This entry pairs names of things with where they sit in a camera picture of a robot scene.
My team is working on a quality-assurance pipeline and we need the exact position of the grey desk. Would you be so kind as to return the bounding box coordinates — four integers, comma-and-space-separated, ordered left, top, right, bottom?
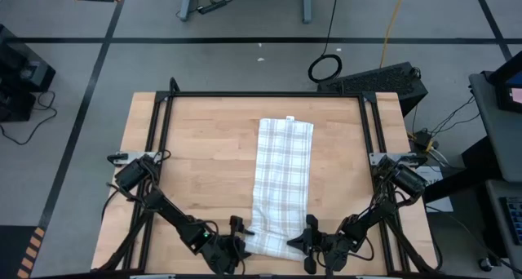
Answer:
484, 179, 522, 260
467, 69, 522, 185

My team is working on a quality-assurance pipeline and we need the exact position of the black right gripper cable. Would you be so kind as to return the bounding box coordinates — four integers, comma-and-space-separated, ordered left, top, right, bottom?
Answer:
349, 234, 376, 263

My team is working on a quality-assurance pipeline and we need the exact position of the black power strip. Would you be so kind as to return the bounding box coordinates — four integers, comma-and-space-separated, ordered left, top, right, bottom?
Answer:
197, 0, 229, 16

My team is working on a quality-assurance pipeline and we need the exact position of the white paper sheet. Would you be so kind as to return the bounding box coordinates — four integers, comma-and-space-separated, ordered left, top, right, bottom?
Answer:
416, 166, 455, 214

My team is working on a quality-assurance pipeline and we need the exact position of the white beige plaid towel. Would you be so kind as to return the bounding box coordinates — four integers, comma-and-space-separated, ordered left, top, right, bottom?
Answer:
243, 115, 315, 263

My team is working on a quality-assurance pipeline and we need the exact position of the long yellow hanging cable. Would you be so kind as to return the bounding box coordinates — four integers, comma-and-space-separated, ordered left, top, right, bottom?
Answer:
378, 0, 409, 69

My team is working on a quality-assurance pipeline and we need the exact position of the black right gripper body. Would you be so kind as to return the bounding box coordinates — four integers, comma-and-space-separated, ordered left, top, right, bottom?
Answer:
303, 214, 356, 277

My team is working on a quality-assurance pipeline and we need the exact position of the black equipment box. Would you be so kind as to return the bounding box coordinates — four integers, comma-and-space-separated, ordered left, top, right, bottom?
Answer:
0, 24, 57, 124

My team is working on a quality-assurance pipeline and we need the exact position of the black computer tower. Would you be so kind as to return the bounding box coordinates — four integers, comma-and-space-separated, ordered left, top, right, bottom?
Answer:
316, 61, 429, 117

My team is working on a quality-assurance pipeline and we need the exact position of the black floor cable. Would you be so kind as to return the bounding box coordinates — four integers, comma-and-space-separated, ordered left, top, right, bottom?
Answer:
0, 90, 58, 146

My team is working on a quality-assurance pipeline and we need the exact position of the black arm base cable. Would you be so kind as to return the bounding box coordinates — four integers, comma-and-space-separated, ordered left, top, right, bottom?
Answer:
100, 184, 124, 222

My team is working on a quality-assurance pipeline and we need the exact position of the black hanging cable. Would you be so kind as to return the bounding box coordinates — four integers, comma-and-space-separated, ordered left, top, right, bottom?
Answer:
307, 0, 344, 85

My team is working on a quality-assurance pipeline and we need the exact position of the black keyboard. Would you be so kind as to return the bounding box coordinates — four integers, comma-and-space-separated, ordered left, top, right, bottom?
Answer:
499, 195, 522, 247

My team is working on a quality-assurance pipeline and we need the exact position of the black table frame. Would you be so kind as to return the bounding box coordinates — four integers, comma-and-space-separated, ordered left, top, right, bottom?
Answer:
96, 77, 445, 279

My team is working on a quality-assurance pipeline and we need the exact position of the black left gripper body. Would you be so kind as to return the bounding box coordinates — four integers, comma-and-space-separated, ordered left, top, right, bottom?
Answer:
207, 215, 252, 276

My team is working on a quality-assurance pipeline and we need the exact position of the black desk base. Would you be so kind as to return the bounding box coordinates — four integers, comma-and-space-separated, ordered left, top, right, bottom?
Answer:
419, 135, 503, 205

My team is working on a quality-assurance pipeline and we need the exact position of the black tablet screen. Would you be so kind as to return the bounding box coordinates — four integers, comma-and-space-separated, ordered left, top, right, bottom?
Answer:
487, 50, 522, 115

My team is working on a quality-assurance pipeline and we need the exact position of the grey metal desk leg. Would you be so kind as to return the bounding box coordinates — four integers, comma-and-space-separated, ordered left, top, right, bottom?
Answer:
300, 0, 318, 24
176, 0, 197, 23

